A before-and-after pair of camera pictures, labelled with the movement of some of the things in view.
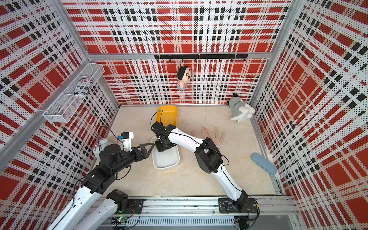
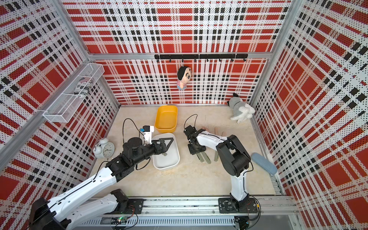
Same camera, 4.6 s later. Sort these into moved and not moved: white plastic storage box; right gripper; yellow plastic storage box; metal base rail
Moved: right gripper
Not moved: metal base rail; yellow plastic storage box; white plastic storage box
